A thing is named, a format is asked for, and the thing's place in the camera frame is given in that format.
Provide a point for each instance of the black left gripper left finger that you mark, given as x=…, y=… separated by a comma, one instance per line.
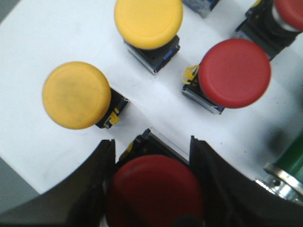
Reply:
x=77, y=201

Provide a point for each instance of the red push button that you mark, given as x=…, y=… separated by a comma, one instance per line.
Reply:
x=233, y=74
x=153, y=186
x=272, y=24

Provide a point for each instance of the yellow push button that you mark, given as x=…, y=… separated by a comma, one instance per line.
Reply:
x=149, y=29
x=77, y=95
x=201, y=7

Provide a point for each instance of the green conveyor belt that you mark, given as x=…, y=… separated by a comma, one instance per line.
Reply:
x=285, y=176

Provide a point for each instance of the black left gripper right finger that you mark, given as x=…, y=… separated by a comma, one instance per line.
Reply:
x=233, y=200

